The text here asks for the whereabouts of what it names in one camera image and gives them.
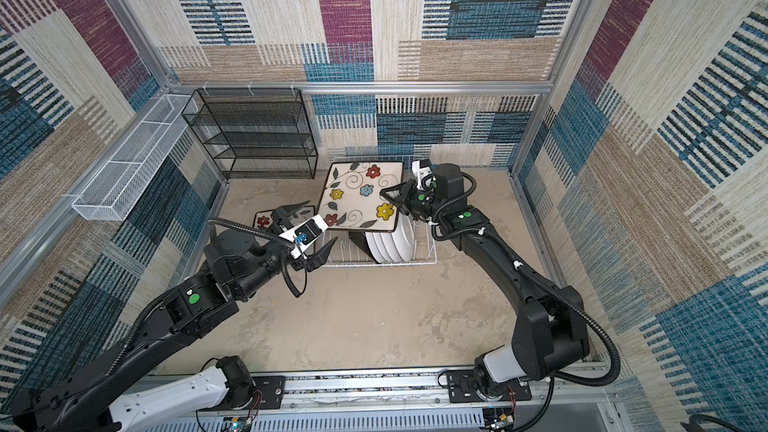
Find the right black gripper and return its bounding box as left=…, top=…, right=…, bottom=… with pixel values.
left=378, top=178, right=444, bottom=220

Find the square floral plate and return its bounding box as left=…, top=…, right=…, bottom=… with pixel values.
left=348, top=231, right=378, bottom=264
left=253, top=205, right=316, bottom=235
left=317, top=161, right=404, bottom=232

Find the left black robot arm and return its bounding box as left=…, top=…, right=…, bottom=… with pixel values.
left=11, top=204, right=334, bottom=431

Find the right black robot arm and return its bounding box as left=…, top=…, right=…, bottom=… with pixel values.
left=380, top=162, right=621, bottom=398

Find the white round plate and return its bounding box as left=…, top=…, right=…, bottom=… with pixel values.
left=375, top=233, right=394, bottom=263
left=393, top=215, right=416, bottom=262
left=383, top=232, right=404, bottom=263
left=365, top=232, right=387, bottom=264

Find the black mesh shelf unit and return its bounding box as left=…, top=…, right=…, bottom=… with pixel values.
left=181, top=88, right=318, bottom=180

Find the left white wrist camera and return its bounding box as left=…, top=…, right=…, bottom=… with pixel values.
left=289, top=215, right=328, bottom=250

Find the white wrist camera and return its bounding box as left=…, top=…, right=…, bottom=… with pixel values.
left=411, top=159, right=432, bottom=190
left=289, top=215, right=328, bottom=250

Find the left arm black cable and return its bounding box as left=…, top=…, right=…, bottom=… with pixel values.
left=207, top=217, right=308, bottom=299

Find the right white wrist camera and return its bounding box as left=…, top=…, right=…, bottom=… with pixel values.
left=411, top=159, right=432, bottom=190

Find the white wire dish rack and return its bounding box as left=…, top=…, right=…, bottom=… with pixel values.
left=316, top=215, right=437, bottom=267

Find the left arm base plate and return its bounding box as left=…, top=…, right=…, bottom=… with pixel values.
left=202, top=375, right=286, bottom=416

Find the white wire wall basket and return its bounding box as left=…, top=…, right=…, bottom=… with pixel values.
left=72, top=94, right=189, bottom=222

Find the aluminium front rail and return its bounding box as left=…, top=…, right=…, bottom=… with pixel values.
left=128, top=366, right=632, bottom=431

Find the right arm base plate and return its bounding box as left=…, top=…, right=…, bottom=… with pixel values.
left=437, top=369, right=532, bottom=404

